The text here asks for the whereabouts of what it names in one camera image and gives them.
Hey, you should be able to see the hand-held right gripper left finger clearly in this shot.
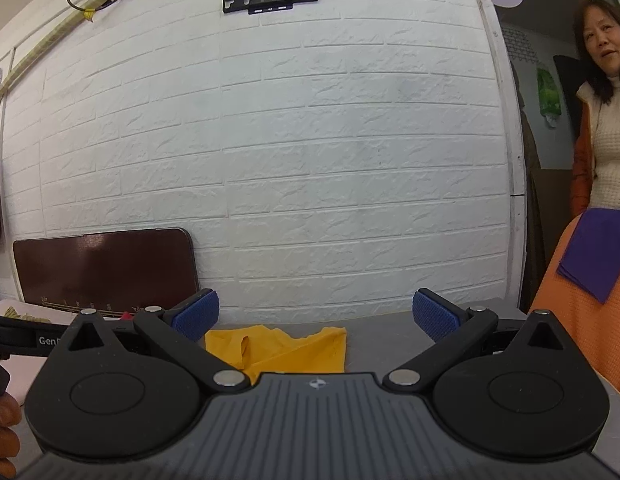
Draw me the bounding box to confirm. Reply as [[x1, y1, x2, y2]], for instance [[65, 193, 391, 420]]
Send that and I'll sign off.
[[65, 288, 252, 392]]

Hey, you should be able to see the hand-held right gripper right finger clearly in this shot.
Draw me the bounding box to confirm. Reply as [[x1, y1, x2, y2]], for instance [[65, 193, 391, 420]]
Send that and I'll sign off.
[[383, 287, 571, 392]]

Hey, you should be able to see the yellow shirt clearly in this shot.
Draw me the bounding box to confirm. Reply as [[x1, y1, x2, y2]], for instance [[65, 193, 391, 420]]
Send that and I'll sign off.
[[204, 325, 347, 385]]

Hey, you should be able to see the person's left hand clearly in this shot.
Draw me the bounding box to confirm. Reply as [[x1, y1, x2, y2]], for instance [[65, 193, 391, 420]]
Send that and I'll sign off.
[[0, 391, 23, 480]]

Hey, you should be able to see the khaki cloth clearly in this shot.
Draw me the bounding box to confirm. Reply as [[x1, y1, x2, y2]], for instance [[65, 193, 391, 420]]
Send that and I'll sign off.
[[1, 305, 53, 325]]

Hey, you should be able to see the dark brown folded table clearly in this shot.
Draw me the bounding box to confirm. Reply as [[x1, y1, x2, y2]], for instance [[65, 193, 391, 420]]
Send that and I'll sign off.
[[12, 227, 201, 318]]

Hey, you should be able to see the orange waffle cloth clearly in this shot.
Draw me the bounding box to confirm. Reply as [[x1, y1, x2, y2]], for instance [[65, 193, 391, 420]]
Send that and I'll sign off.
[[527, 220, 620, 402]]

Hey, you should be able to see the purple cloth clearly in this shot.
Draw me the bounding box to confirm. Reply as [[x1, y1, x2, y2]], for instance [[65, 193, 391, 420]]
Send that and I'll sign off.
[[556, 208, 620, 305]]

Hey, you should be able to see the green hanging bag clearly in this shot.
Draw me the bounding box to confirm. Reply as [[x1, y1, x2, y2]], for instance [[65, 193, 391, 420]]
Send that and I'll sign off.
[[536, 67, 563, 129]]

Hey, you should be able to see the yellowed wall cable duct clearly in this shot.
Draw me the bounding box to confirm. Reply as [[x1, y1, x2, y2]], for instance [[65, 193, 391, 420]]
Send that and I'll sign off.
[[0, 0, 133, 111]]

